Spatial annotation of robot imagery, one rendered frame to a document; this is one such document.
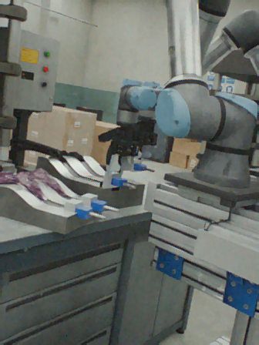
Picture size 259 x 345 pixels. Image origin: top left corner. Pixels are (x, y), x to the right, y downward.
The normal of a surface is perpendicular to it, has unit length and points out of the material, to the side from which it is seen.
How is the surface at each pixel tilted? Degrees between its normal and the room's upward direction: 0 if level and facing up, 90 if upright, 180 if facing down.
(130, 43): 90
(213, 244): 90
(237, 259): 90
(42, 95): 90
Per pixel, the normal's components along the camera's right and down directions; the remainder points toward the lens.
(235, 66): -0.61, 0.04
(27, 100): 0.77, 0.23
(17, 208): -0.36, 0.11
